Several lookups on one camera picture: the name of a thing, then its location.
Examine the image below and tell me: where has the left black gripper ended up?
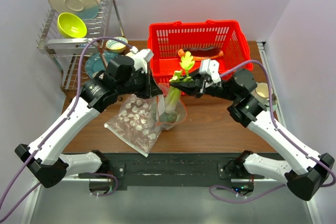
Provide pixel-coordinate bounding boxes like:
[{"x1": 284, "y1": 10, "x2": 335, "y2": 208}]
[{"x1": 117, "y1": 67, "x2": 163, "y2": 99}]

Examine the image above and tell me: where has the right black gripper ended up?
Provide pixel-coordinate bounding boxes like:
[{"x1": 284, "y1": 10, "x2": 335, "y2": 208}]
[{"x1": 170, "y1": 67, "x2": 238, "y2": 102}]

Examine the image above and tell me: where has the clear orange zip top bag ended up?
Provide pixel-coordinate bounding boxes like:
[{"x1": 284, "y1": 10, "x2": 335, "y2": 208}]
[{"x1": 154, "y1": 83, "x2": 187, "y2": 131}]

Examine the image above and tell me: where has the green toy vegetable stick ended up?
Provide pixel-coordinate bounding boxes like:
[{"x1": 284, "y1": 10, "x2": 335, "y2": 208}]
[{"x1": 165, "y1": 52, "x2": 195, "y2": 123}]

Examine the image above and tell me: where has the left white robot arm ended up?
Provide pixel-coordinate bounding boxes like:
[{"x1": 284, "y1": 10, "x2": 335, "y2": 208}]
[{"x1": 15, "y1": 54, "x2": 162, "y2": 188}]

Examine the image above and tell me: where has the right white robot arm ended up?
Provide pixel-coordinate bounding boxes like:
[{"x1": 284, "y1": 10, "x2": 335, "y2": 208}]
[{"x1": 170, "y1": 69, "x2": 335, "y2": 201}]

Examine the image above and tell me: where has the clear bag with white dots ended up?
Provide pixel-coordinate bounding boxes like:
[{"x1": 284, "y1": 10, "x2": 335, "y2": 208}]
[{"x1": 104, "y1": 94, "x2": 163, "y2": 157}]

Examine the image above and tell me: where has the toy steak slice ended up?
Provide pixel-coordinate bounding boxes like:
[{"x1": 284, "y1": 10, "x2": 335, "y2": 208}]
[{"x1": 177, "y1": 46, "x2": 224, "y2": 61}]

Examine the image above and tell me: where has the teal patterned small bowl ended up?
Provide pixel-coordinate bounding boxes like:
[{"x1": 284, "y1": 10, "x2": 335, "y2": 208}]
[{"x1": 106, "y1": 39, "x2": 127, "y2": 54}]

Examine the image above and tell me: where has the teal scalloped plate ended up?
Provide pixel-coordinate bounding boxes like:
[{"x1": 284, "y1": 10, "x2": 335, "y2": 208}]
[{"x1": 85, "y1": 51, "x2": 119, "y2": 79}]

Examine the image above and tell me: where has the red plastic shopping basket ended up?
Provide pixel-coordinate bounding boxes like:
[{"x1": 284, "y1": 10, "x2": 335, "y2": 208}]
[{"x1": 148, "y1": 20, "x2": 250, "y2": 83}]

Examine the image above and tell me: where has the metal dish rack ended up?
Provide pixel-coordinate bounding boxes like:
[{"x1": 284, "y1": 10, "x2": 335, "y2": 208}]
[{"x1": 37, "y1": 0, "x2": 124, "y2": 94}]

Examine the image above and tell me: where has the cream enamel mug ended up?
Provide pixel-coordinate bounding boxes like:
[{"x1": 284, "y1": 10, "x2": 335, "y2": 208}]
[{"x1": 254, "y1": 82, "x2": 275, "y2": 107}]

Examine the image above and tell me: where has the mint green saucer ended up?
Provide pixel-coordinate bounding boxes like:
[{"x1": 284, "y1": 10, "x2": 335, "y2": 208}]
[{"x1": 270, "y1": 94, "x2": 278, "y2": 112}]

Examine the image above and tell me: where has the lime green bowl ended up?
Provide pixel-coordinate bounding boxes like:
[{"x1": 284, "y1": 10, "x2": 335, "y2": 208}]
[{"x1": 57, "y1": 13, "x2": 87, "y2": 38}]

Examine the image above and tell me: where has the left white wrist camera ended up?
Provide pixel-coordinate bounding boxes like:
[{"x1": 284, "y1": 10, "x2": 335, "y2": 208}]
[{"x1": 126, "y1": 49, "x2": 154, "y2": 73}]

